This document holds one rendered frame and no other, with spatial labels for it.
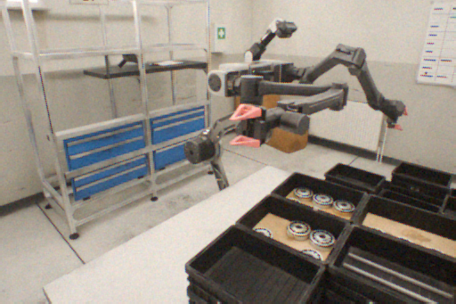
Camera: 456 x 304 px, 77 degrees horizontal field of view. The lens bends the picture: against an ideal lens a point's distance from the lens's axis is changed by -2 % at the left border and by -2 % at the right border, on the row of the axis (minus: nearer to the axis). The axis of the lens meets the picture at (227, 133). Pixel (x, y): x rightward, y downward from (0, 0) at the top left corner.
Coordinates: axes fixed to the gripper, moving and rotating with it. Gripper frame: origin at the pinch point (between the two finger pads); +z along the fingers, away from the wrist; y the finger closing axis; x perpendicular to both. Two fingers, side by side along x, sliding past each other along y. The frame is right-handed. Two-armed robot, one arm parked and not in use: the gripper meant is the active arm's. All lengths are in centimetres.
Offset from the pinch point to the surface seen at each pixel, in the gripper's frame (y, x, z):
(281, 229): 62, 14, -48
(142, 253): 75, 60, -1
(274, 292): 63, -5, -17
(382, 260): 62, -27, -59
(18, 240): 143, 225, 29
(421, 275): 62, -40, -61
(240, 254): 62, 17, -22
